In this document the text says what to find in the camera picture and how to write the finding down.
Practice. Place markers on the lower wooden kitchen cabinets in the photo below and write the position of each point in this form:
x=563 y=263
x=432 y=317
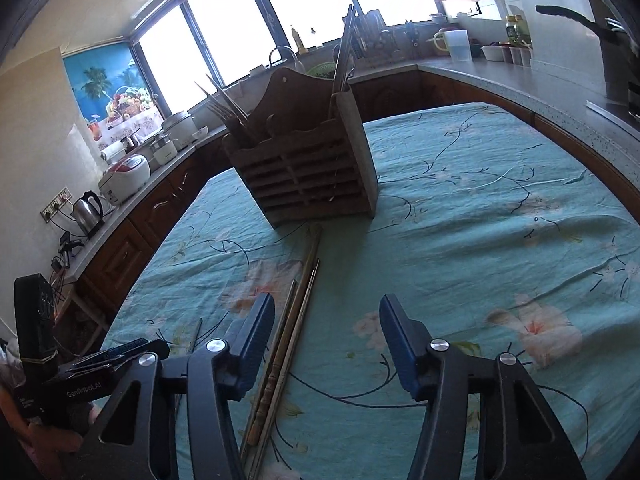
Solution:
x=596 y=132

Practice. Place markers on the wall power outlet strip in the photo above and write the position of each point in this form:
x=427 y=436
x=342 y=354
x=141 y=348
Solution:
x=56 y=204

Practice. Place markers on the yellow oil bottle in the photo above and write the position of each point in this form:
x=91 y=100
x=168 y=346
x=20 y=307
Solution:
x=298 y=41

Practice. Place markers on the green colander with vegetables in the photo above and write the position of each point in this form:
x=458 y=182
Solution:
x=325 y=70

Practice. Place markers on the wooden utensil holder box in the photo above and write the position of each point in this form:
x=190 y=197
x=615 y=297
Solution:
x=303 y=153

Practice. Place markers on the chrome sink faucet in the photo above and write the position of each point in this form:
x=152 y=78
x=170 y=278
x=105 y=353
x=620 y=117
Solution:
x=286 y=55

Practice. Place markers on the light wooden chopstick on cloth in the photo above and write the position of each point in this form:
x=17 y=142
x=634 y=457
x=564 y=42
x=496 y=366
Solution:
x=254 y=460

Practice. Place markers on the clear measuring jug green handle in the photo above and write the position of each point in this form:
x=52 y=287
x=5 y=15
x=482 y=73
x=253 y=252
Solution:
x=454 y=42

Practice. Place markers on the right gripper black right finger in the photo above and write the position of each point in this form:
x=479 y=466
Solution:
x=520 y=437

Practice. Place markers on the dish drying rack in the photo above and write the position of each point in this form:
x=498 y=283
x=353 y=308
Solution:
x=367 y=30

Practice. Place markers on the small white cooker pot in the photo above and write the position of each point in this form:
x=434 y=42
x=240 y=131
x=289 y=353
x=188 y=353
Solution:
x=163 y=150

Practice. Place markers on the white red rice cooker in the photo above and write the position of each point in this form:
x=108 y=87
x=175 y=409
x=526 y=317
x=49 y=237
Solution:
x=125 y=179

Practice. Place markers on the tropical fruit wall poster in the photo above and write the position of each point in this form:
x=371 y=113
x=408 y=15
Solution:
x=112 y=95

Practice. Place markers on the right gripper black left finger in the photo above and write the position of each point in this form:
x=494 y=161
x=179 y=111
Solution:
x=134 y=436

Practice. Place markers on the teal floral tablecloth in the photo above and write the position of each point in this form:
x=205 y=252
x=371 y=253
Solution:
x=497 y=240

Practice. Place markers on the carved wooden chopstick on cloth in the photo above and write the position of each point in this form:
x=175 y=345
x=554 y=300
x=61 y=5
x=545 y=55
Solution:
x=280 y=343

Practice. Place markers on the wooden stick in holder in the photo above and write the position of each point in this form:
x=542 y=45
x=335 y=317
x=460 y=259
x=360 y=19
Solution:
x=229 y=112

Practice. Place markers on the thin metal utensil handle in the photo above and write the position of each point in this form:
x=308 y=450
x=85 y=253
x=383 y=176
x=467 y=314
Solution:
x=342 y=63

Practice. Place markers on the white steamer pot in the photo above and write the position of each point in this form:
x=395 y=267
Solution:
x=180 y=128

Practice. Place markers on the steel electric kettle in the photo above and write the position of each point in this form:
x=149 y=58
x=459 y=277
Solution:
x=88 y=213

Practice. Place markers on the person's left hand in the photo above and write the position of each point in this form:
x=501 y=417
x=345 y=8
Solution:
x=43 y=445

